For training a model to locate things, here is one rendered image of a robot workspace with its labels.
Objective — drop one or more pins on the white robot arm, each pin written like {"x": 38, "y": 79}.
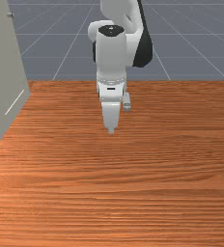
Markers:
{"x": 111, "y": 54}

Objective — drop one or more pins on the pale grey cabinet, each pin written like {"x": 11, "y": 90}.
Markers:
{"x": 3, "y": 70}

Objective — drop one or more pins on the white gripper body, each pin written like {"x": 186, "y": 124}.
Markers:
{"x": 111, "y": 106}

